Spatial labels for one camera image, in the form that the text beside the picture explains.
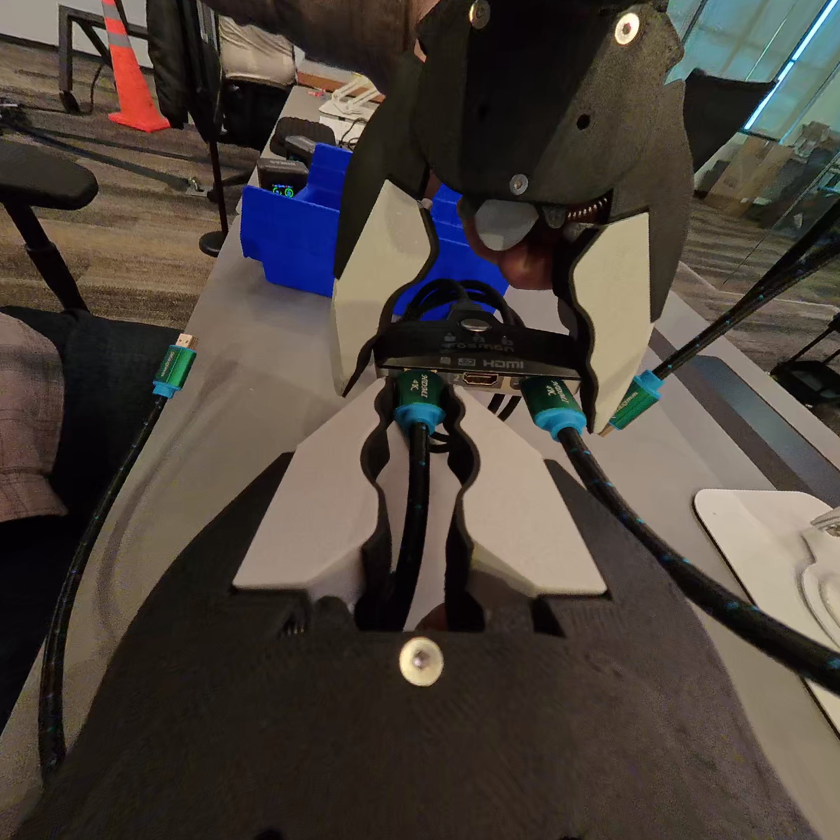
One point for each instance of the blue plastic bin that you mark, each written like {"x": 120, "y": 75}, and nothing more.
{"x": 289, "y": 229}

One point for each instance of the dark hanging jacket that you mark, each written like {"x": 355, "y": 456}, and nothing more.
{"x": 177, "y": 65}

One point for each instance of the black mesh office chair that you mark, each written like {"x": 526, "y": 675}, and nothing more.
{"x": 39, "y": 174}

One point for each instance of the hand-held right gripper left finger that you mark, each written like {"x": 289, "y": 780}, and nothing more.
{"x": 308, "y": 518}

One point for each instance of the person's left forearm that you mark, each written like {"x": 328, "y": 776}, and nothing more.
{"x": 328, "y": 33}

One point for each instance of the black battery charger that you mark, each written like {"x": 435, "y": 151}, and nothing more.
{"x": 282, "y": 174}

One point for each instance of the cardboard boxes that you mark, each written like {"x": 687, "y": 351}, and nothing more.
{"x": 748, "y": 177}

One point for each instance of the person's left hand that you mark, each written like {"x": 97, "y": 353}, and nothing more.
{"x": 531, "y": 262}

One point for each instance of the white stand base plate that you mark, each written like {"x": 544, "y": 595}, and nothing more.
{"x": 741, "y": 538}

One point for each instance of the dark trousers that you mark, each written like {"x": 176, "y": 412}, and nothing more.
{"x": 98, "y": 394}

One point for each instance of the black round base stand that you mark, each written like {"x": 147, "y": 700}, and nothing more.
{"x": 213, "y": 246}

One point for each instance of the black high-back chair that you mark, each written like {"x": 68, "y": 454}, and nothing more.
{"x": 722, "y": 111}

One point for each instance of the dark desk hatch panel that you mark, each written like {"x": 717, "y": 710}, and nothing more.
{"x": 774, "y": 420}

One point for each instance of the glass window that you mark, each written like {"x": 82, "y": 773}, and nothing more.
{"x": 754, "y": 39}

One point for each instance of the orange traffic cone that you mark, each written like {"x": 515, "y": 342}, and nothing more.
{"x": 131, "y": 85}

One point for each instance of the black box white label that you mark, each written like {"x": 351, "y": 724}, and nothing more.
{"x": 302, "y": 134}

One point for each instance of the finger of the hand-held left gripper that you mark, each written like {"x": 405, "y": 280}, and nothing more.
{"x": 380, "y": 249}
{"x": 617, "y": 295}

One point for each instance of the black port adapter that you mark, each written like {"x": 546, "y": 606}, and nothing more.
{"x": 544, "y": 348}

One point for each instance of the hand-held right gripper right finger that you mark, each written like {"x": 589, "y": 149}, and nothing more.
{"x": 525, "y": 525}

